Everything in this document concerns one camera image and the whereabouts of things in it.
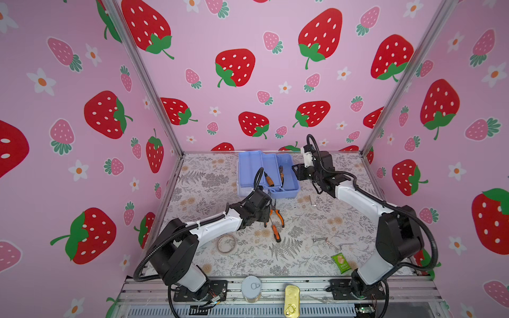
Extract orange black combination pliers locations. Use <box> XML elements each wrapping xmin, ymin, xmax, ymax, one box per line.
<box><xmin>270</xmin><ymin>199</ymin><xmax>285</xmax><ymax>228</ymax></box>

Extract white pink blue tool box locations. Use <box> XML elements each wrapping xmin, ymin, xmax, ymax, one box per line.
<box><xmin>237</xmin><ymin>151</ymin><xmax>300</xmax><ymax>199</ymax></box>

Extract small orange screwdriver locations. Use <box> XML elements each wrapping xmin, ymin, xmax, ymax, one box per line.
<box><xmin>271</xmin><ymin>223</ymin><xmax>282</xmax><ymax>242</ymax></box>

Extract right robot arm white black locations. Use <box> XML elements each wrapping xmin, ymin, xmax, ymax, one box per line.
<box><xmin>292</xmin><ymin>146</ymin><xmax>438</xmax><ymax>299</ymax></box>

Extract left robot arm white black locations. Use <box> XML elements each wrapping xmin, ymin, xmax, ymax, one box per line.
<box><xmin>133</xmin><ymin>188</ymin><xmax>272</xmax><ymax>293</ymax></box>

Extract clear tape roll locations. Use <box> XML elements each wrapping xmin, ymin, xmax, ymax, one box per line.
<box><xmin>216</xmin><ymin>234</ymin><xmax>237</xmax><ymax>254</ymax></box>

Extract round silver tin can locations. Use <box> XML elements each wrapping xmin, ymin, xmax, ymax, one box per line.
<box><xmin>241</xmin><ymin>276</ymin><xmax>262</xmax><ymax>303</ymax></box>

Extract gold oval tin can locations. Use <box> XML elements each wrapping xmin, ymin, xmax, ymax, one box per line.
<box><xmin>283</xmin><ymin>285</ymin><xmax>300</xmax><ymax>318</ymax></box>

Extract green snack packet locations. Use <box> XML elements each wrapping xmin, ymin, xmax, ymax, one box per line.
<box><xmin>331</xmin><ymin>253</ymin><xmax>351</xmax><ymax>274</ymax></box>

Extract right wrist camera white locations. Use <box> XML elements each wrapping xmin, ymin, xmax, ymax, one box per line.
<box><xmin>301</xmin><ymin>147</ymin><xmax>314</xmax><ymax>168</ymax></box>

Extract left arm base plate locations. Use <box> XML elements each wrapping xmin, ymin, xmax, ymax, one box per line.
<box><xmin>172</xmin><ymin>280</ymin><xmax>228</xmax><ymax>302</ymax></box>

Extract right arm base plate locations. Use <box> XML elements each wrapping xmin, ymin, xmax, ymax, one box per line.
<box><xmin>325</xmin><ymin>278</ymin><xmax>386</xmax><ymax>301</ymax></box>

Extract aluminium front rail frame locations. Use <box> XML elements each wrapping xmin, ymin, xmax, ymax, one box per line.
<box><xmin>108</xmin><ymin>276</ymin><xmax>452</xmax><ymax>317</ymax></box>

